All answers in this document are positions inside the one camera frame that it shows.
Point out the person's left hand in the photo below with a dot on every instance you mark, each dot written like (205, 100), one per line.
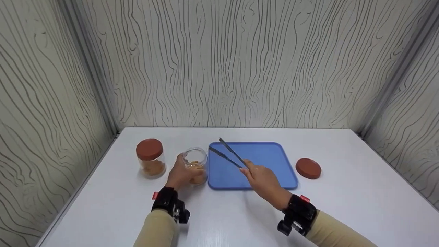
(178, 176)

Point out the person's right hand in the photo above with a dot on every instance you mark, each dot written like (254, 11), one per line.
(265, 181)

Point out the person's right fingers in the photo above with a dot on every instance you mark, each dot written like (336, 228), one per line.
(247, 173)

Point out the person's left thumb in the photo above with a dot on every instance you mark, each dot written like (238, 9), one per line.
(181, 162)

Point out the person's right index finger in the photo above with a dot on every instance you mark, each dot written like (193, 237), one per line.
(249, 164)

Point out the clear glass jar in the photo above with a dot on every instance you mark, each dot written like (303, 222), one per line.
(197, 164)

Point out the black metal tongs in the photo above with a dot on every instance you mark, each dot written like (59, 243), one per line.
(228, 154)

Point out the person's right forearm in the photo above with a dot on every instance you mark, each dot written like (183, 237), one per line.
(337, 231)

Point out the blue plastic tray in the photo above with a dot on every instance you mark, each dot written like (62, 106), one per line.
(264, 157)

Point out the pile of orange snack pieces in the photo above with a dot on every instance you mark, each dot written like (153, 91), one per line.
(153, 167)
(196, 171)

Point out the closed clear jar brown lid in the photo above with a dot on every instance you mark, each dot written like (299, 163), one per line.
(151, 157)

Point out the black wrist band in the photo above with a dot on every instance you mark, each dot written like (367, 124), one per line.
(169, 204)
(296, 214)

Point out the brown round jar lid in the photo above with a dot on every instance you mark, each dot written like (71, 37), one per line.
(308, 168)

